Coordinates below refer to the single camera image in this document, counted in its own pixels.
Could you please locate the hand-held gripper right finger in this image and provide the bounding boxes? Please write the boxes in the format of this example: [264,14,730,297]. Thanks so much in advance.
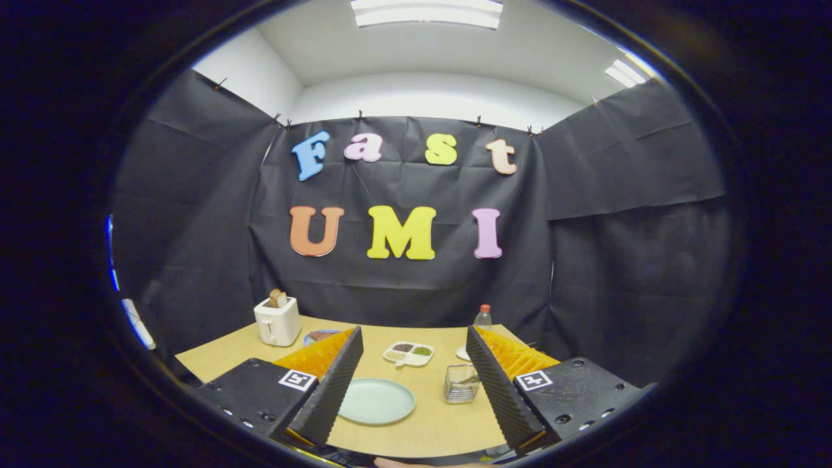
[465,325,654,456]

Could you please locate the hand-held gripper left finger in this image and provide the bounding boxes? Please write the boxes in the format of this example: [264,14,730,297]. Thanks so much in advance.
[195,326,365,449]

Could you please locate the pale green plate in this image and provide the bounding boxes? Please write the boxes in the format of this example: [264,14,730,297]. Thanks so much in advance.
[338,378,417,426]

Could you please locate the white divided dish with beans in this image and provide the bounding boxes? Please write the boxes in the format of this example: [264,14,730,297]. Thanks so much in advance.
[382,341,436,368]

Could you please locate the white toaster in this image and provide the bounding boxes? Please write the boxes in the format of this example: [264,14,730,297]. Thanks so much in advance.
[253,296,302,347]

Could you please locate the small ceiling light panel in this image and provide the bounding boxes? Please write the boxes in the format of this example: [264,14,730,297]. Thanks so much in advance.
[604,58,649,88]

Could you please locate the long ceiling light panel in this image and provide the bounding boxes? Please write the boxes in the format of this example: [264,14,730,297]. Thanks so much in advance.
[351,0,504,30]

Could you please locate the metal wire basket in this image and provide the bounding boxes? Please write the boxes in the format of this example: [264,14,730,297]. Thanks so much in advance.
[444,364,483,405]

